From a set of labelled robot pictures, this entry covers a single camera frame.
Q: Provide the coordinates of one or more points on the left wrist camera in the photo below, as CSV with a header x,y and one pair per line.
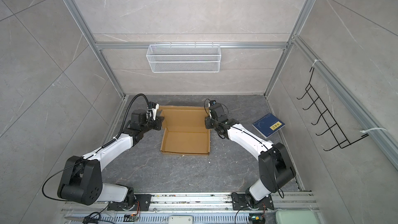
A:
x,y
153,108

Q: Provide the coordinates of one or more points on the white device bottom edge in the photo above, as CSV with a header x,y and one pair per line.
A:
x,y
180,219

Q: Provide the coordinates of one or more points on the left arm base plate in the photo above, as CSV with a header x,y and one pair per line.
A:
x,y
132,203

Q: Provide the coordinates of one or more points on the black wire hook rack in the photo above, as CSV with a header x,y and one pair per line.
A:
x,y
339,138

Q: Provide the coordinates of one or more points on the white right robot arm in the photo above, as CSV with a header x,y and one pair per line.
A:
x,y
275,166

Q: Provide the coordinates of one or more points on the green box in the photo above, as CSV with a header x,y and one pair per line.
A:
x,y
296,217

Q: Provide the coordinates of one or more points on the blue book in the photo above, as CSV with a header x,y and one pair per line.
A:
x,y
268,125

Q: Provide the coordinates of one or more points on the brown cardboard box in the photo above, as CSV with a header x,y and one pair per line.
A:
x,y
184,131

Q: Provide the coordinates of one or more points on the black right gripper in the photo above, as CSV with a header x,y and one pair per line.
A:
x,y
208,121

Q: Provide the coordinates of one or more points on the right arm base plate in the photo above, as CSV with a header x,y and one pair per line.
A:
x,y
247,202

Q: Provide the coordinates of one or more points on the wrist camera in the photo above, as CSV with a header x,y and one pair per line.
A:
x,y
153,108
211,102

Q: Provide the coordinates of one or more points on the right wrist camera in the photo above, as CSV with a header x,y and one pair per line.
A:
x,y
211,102

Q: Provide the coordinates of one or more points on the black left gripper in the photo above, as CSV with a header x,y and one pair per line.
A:
x,y
158,122

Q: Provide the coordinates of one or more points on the white wire mesh basket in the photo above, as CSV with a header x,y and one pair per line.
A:
x,y
173,58

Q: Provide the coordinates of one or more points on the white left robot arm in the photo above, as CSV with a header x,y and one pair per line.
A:
x,y
82,181

